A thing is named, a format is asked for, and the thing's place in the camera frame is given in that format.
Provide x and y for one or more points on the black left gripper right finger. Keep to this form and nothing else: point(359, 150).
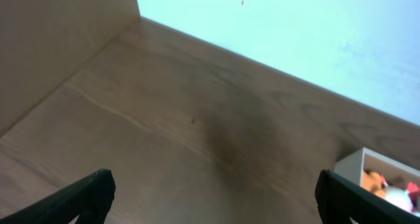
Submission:
point(343, 202)

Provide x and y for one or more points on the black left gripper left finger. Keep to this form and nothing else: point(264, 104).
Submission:
point(88, 200)

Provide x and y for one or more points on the orange rubber giraffe toy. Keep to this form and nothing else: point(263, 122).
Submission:
point(375, 183)

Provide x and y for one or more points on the white pink rubber chicken toy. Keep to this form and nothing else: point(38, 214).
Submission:
point(397, 192)

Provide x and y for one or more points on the red grey toy truck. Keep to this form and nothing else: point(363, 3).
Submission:
point(414, 188)

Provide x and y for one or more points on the white cardboard box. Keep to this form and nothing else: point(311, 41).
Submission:
point(352, 168)

